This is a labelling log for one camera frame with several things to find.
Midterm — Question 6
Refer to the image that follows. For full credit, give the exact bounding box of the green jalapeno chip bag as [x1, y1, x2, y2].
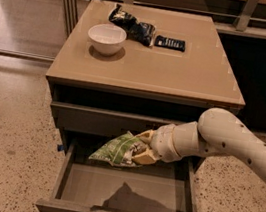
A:
[89, 132, 147, 168]

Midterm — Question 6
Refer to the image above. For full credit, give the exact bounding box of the open grey middle drawer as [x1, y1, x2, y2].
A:
[36, 140, 201, 212]

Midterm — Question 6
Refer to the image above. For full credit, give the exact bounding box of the closed grey top drawer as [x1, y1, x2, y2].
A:
[51, 101, 181, 137]

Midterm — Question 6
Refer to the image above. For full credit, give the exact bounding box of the grey drawer cabinet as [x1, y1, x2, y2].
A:
[46, 0, 245, 147]

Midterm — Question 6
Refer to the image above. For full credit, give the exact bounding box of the white ceramic bowl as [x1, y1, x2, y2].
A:
[87, 24, 127, 56]

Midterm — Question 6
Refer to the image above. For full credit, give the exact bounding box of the dark blue chip bag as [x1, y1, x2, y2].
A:
[108, 4, 156, 47]

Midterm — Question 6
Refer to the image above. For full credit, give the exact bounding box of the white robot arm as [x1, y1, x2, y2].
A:
[132, 108, 266, 184]

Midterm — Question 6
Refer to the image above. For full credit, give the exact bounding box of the metal railing frame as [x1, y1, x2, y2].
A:
[45, 0, 266, 68]

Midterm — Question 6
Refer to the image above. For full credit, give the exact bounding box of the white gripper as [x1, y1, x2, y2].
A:
[131, 124, 181, 165]

